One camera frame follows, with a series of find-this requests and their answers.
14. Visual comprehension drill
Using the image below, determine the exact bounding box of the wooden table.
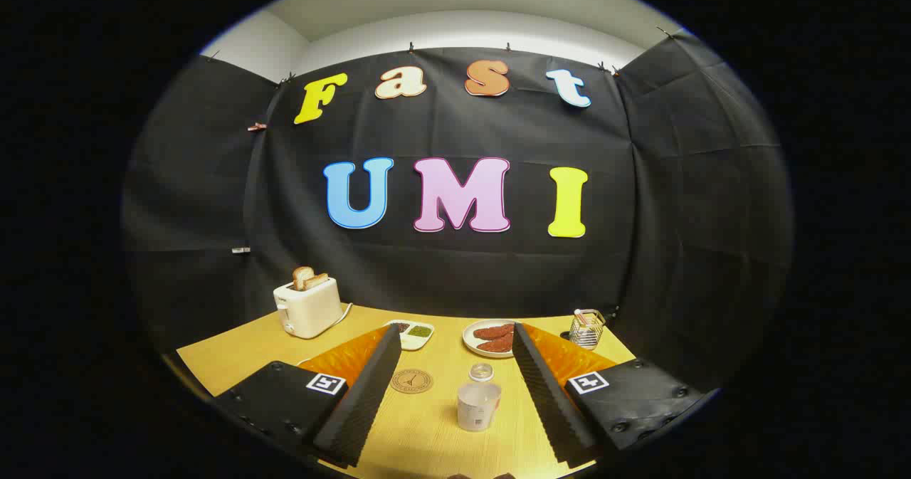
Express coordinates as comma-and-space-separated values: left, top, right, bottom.
176, 302, 636, 479

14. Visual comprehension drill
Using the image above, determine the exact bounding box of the black backdrop cloth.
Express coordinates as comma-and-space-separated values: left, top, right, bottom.
121, 31, 794, 394

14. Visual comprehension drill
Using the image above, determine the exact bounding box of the white round plate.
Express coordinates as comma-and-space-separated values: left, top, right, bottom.
462, 319, 519, 359

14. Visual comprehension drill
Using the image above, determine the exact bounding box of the clear juice bottle white label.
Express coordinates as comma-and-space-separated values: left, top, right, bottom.
457, 364, 502, 433

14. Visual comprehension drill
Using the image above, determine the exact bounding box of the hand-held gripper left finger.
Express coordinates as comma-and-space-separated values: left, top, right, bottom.
214, 324, 403, 469

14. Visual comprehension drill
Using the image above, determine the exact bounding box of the white divided condiment dish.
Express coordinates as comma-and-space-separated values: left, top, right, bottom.
384, 320, 435, 352

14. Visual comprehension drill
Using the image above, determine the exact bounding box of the white toaster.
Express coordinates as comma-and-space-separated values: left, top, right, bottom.
274, 277, 343, 339

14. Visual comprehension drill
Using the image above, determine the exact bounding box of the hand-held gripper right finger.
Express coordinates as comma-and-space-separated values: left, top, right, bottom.
511, 322, 712, 469

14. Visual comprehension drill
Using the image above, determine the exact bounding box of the wire basket holder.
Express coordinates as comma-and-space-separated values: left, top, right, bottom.
569, 309, 606, 351

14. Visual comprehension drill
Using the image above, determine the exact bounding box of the round cork coaster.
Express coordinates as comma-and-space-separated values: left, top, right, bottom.
389, 369, 434, 394

